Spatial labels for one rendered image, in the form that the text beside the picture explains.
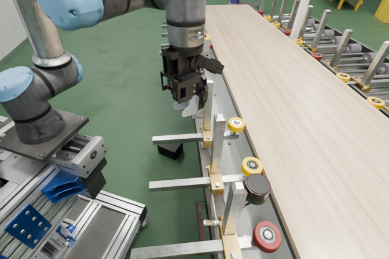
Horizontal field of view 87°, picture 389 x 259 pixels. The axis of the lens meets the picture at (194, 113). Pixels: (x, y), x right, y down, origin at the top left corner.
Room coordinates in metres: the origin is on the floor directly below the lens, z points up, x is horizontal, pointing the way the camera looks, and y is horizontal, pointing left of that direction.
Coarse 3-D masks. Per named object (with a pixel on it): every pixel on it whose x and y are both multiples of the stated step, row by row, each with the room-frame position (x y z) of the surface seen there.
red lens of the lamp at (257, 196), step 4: (248, 176) 0.30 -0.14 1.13; (264, 176) 0.30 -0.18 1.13; (268, 180) 0.28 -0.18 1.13; (248, 188) 0.26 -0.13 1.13; (248, 192) 0.26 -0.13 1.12; (252, 192) 0.25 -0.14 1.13; (268, 192) 0.25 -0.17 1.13; (252, 196) 0.25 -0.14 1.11; (256, 196) 0.25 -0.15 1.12; (260, 196) 0.25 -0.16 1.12; (264, 196) 0.25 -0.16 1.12
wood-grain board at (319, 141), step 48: (240, 48) 1.66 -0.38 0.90; (288, 48) 1.66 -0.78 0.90; (240, 96) 0.97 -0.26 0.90; (288, 96) 0.97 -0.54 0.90; (336, 96) 0.97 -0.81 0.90; (288, 144) 0.61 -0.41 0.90; (336, 144) 0.61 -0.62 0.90; (384, 144) 0.61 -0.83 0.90; (288, 192) 0.38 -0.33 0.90; (336, 192) 0.38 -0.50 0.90; (384, 192) 0.38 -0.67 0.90; (336, 240) 0.23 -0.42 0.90; (384, 240) 0.23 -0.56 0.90
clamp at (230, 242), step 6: (222, 216) 0.31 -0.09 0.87; (222, 228) 0.27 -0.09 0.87; (222, 234) 0.25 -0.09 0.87; (234, 234) 0.25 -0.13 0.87; (222, 240) 0.24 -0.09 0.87; (228, 240) 0.24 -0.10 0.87; (234, 240) 0.24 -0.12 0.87; (228, 246) 0.22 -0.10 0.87; (234, 246) 0.22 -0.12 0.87; (228, 252) 0.21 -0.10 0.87; (240, 252) 0.21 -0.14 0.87; (228, 258) 0.19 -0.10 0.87; (240, 258) 0.19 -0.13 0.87
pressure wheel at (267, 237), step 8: (256, 224) 0.27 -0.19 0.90; (264, 224) 0.27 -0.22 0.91; (272, 224) 0.27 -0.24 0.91; (256, 232) 0.25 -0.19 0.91; (264, 232) 0.25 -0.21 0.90; (272, 232) 0.25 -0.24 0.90; (256, 240) 0.23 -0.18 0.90; (264, 240) 0.22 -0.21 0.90; (272, 240) 0.22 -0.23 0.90; (280, 240) 0.22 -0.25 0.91; (264, 248) 0.21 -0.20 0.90; (272, 248) 0.20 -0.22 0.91
